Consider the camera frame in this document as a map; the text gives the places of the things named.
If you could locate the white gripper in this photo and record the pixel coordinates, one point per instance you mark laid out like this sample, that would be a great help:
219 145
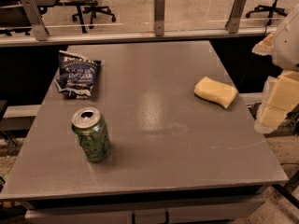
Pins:
287 46

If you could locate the blue chip bag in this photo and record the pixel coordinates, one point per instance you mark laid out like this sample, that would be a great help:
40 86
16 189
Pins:
77 75

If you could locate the green soda can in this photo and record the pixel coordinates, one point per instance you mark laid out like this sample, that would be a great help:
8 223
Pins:
90 128

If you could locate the yellow sponge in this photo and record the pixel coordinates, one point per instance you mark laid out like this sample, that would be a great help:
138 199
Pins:
215 91

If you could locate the clear glass barrier panel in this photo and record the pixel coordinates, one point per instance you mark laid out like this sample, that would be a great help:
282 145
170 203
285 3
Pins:
182 18

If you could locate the dark desk in background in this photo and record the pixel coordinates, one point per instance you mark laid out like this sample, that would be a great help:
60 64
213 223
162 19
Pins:
21 16

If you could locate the right metal bracket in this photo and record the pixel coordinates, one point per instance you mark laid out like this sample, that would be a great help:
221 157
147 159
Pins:
232 25

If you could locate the metal bracket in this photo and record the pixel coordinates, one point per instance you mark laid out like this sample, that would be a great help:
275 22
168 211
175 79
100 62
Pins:
159 9
232 25
34 17

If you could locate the middle metal bracket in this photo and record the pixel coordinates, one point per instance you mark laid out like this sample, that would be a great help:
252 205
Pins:
159 9

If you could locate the left metal bracket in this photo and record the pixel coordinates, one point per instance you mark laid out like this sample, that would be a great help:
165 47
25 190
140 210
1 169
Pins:
34 17

